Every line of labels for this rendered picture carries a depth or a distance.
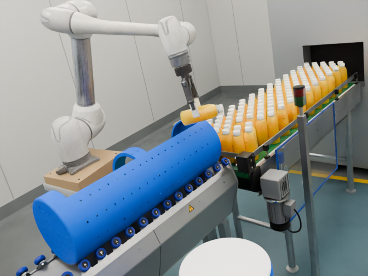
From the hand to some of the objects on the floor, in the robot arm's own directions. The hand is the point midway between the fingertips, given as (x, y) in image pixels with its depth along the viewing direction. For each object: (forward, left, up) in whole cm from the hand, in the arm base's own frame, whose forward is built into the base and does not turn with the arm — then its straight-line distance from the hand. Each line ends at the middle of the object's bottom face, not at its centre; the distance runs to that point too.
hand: (196, 108), depth 170 cm
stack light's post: (+12, +48, -137) cm, 146 cm away
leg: (-11, 0, -133) cm, 133 cm away
